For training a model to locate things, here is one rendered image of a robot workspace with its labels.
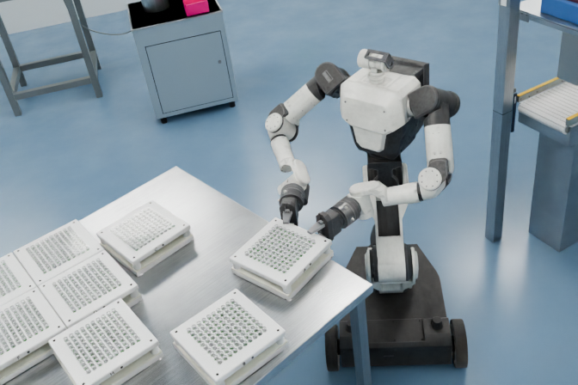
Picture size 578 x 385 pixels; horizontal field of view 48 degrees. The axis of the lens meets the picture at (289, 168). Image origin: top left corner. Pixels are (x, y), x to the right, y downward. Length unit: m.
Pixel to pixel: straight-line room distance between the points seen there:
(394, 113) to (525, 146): 2.04
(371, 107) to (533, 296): 1.37
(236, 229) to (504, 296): 1.42
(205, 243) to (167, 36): 2.47
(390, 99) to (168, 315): 1.04
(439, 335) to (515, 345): 0.41
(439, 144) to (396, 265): 0.52
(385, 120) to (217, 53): 2.53
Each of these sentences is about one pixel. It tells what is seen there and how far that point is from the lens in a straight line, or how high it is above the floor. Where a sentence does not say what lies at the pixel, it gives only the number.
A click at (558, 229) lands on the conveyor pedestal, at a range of 3.44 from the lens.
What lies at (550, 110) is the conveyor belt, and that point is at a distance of 3.05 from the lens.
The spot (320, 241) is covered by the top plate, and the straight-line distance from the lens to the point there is 2.16.
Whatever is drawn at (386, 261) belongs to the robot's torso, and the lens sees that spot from 2.49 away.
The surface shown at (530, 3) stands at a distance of 2.76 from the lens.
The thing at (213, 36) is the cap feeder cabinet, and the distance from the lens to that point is 4.63.
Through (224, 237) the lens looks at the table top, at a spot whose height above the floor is 0.83.
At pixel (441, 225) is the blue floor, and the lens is 3.60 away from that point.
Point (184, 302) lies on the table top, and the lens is 2.16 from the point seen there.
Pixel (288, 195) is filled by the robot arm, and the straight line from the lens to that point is 2.32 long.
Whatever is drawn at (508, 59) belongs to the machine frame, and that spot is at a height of 1.03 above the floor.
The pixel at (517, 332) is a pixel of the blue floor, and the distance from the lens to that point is 3.11.
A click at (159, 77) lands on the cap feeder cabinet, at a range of 4.70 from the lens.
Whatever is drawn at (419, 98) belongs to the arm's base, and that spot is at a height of 1.21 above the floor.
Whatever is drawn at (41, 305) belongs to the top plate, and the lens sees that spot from 2.24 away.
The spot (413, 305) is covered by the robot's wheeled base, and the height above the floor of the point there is 0.17.
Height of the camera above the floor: 2.32
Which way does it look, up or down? 34 degrees down
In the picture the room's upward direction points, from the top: 9 degrees counter-clockwise
